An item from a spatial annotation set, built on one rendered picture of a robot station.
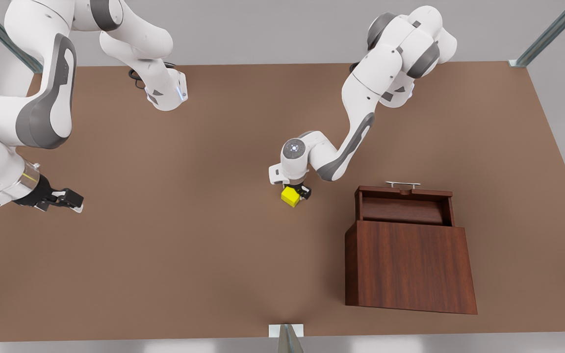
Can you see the yellow square block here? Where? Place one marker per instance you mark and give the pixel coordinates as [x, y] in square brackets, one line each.
[290, 196]

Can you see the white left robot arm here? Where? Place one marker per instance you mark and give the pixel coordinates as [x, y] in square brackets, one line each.
[390, 73]

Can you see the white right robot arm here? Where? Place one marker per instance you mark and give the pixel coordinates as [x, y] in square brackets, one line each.
[42, 113]

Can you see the dark wooden cabinet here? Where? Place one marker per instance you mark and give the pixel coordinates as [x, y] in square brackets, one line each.
[410, 264]

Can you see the silver frame post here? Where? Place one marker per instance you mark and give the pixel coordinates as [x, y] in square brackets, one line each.
[547, 34]
[288, 338]
[3, 34]

